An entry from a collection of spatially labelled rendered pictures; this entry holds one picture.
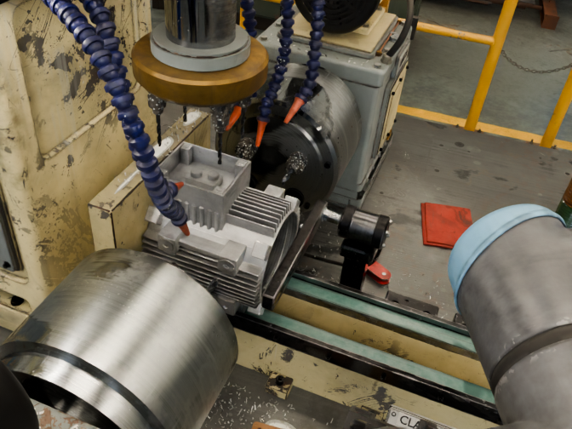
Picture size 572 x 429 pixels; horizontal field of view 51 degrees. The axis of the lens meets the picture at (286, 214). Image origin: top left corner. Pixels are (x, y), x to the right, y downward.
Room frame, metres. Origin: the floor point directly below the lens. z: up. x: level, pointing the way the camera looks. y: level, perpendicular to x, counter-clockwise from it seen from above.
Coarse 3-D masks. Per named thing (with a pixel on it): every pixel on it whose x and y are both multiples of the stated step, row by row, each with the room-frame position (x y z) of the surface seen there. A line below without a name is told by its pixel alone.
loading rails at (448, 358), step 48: (288, 288) 0.73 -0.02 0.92; (336, 288) 0.73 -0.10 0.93; (240, 336) 0.64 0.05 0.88; (288, 336) 0.62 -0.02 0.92; (336, 336) 0.63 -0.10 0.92; (384, 336) 0.67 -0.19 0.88; (432, 336) 0.65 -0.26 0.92; (288, 384) 0.60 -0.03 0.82; (336, 384) 0.59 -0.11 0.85; (384, 384) 0.57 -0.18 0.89; (432, 384) 0.55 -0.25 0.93; (480, 384) 0.62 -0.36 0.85
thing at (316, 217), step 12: (324, 204) 0.83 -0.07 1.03; (312, 216) 0.79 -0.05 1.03; (300, 228) 0.76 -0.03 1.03; (312, 228) 0.76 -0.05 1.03; (300, 240) 0.73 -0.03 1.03; (288, 252) 0.70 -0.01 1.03; (300, 252) 0.71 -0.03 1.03; (288, 264) 0.67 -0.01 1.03; (276, 276) 0.64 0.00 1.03; (288, 276) 0.65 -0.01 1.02; (264, 288) 0.62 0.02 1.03; (276, 288) 0.62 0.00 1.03; (264, 300) 0.60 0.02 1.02; (276, 300) 0.61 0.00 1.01
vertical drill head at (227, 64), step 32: (192, 0) 0.70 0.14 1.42; (224, 0) 0.71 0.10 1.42; (160, 32) 0.73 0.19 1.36; (192, 32) 0.70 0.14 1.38; (224, 32) 0.71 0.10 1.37; (160, 64) 0.69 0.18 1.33; (192, 64) 0.68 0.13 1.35; (224, 64) 0.69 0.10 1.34; (256, 64) 0.72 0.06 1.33; (160, 96) 0.66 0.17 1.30; (192, 96) 0.65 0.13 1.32; (224, 96) 0.66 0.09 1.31; (160, 128) 0.72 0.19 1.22; (224, 128) 0.69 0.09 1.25
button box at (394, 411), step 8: (392, 408) 0.40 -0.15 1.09; (400, 408) 0.42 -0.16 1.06; (392, 416) 0.39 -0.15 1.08; (400, 416) 0.39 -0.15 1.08; (408, 416) 0.39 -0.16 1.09; (416, 416) 0.39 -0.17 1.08; (424, 416) 0.41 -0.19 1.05; (392, 424) 0.38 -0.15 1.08; (400, 424) 0.38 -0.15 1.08; (408, 424) 0.38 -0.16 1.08; (416, 424) 0.38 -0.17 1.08; (440, 424) 0.39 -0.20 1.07
